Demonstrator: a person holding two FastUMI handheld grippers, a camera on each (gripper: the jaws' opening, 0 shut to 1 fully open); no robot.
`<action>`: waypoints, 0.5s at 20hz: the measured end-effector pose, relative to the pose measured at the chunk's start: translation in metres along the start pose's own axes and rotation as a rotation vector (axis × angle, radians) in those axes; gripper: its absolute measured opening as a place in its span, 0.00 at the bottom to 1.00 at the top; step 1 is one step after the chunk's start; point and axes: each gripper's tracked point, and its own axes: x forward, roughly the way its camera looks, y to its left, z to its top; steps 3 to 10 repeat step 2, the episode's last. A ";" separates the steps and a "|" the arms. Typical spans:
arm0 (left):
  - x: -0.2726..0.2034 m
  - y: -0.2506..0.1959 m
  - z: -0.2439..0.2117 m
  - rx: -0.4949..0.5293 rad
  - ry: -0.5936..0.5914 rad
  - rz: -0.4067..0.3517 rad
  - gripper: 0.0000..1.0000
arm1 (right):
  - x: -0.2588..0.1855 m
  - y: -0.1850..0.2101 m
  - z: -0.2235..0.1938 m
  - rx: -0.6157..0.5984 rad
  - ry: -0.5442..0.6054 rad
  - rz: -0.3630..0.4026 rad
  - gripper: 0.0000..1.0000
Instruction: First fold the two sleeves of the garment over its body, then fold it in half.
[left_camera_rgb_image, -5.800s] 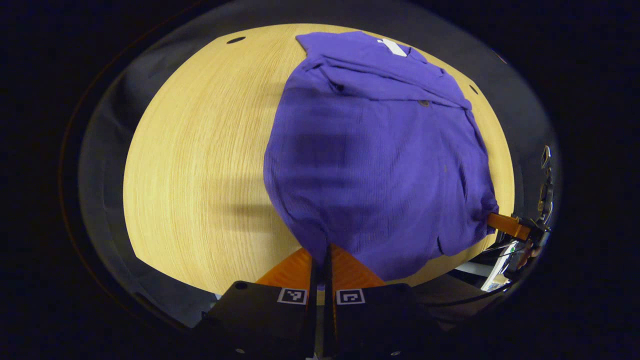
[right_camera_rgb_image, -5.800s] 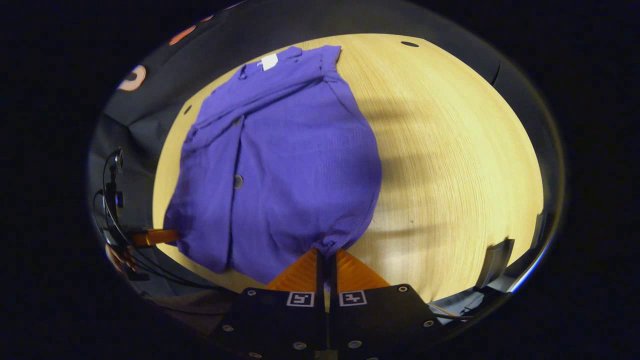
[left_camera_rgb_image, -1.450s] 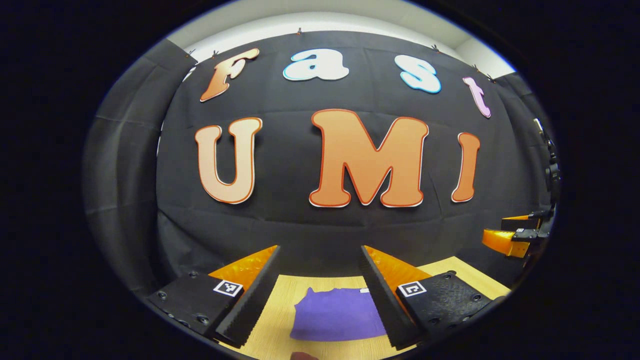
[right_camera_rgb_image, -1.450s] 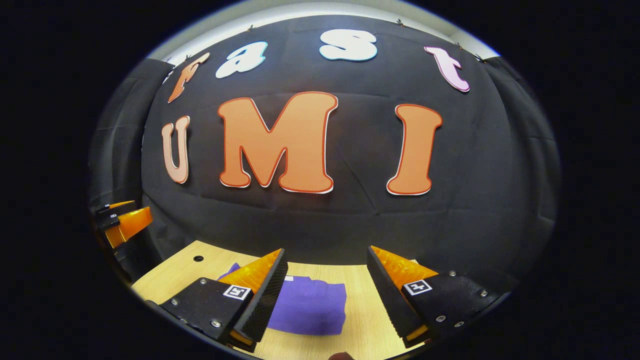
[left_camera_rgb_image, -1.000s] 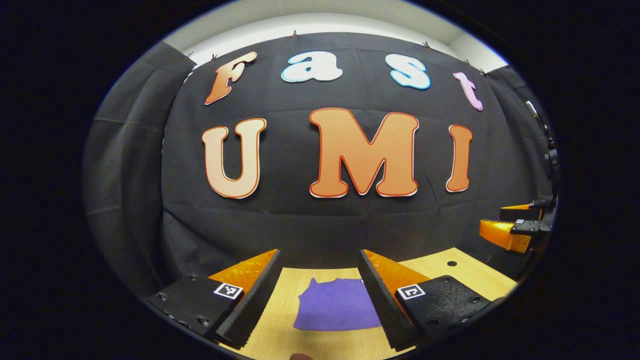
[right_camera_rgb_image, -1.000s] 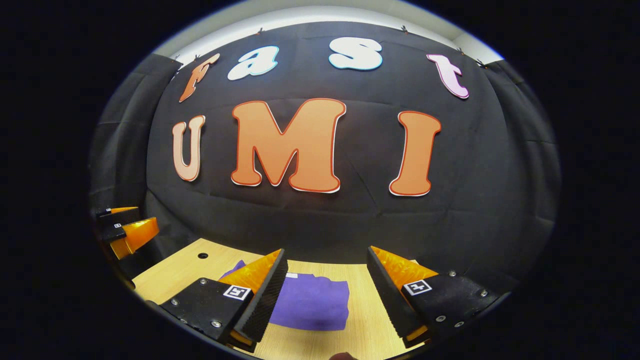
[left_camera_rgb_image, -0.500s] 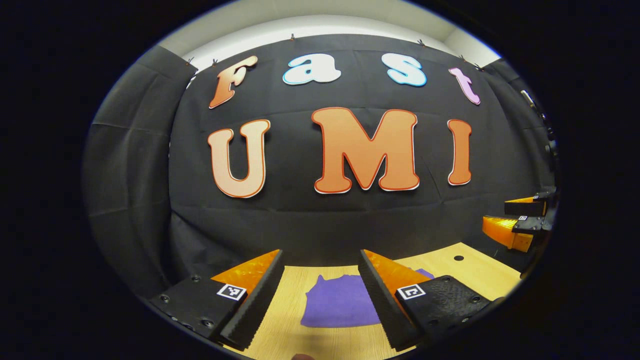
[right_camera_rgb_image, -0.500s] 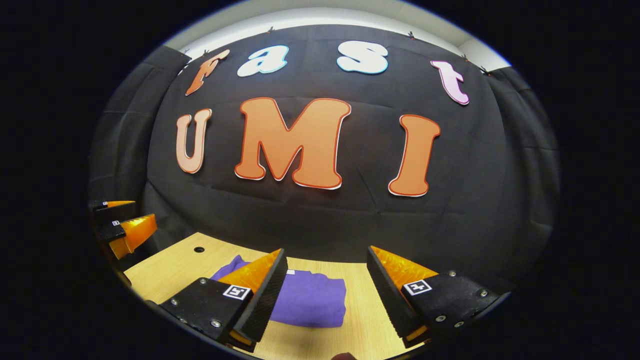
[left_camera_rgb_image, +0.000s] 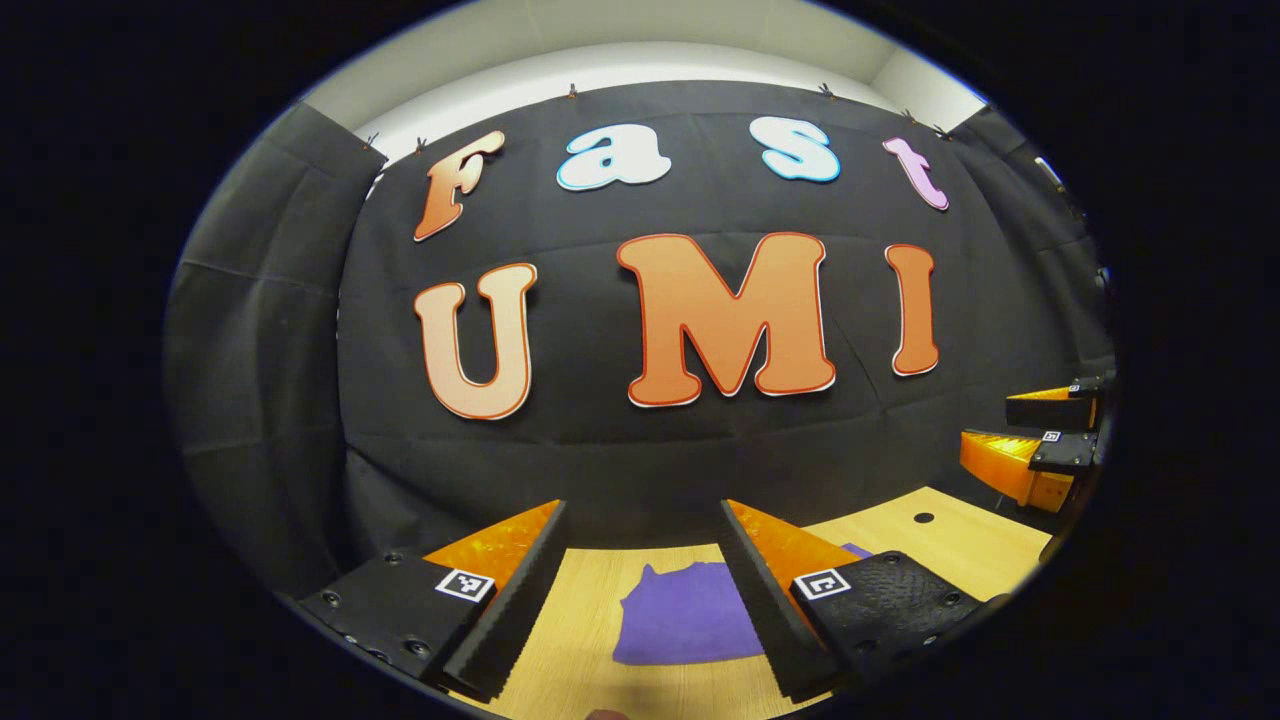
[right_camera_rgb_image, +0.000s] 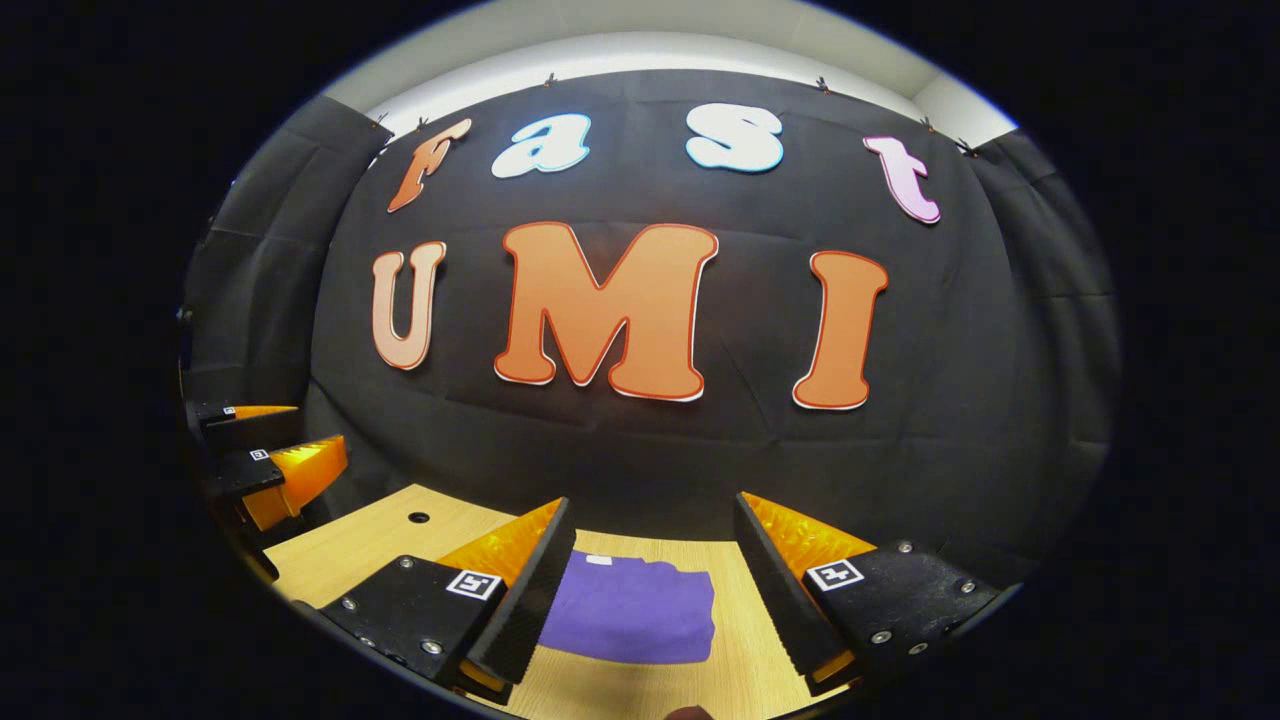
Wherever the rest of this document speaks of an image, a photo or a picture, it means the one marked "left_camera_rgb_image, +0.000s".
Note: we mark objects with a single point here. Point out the purple shirt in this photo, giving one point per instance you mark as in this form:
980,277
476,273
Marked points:
690,620

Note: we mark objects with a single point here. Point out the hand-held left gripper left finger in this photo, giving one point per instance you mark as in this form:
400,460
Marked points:
510,620

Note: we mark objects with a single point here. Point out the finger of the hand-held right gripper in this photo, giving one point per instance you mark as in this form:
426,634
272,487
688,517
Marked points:
1050,408
1010,462

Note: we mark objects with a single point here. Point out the black backdrop cloth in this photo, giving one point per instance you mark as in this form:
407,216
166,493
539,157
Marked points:
650,460

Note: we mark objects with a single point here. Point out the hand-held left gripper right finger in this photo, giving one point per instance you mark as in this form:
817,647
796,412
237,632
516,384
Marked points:
775,620

